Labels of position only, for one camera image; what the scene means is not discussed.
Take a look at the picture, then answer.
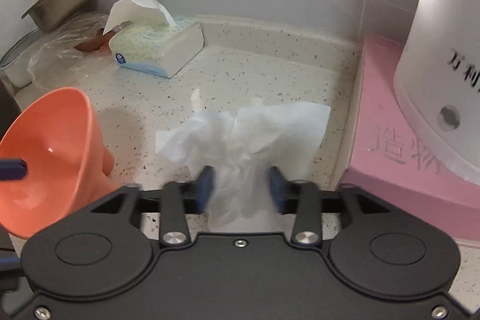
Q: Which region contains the coral footed bowl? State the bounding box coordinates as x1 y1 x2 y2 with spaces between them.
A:
1 87 116 239

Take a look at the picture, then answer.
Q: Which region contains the white paper tissue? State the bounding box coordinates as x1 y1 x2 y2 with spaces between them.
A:
154 101 330 233

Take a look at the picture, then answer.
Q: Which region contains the black rice cooker pot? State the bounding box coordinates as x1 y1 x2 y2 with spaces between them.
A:
0 81 21 138

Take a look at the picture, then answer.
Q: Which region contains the pink box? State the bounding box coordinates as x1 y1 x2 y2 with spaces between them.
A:
329 35 479 247

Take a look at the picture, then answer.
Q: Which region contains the steel steamer pot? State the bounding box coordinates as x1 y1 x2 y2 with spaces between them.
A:
1 28 44 88

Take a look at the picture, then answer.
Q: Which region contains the clear plastic bag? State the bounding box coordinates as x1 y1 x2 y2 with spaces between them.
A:
28 12 112 93

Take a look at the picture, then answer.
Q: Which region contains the tissue pack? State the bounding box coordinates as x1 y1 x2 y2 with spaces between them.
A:
104 0 204 79

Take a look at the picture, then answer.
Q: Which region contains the white electric kettle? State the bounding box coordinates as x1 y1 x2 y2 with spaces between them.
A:
394 0 479 184

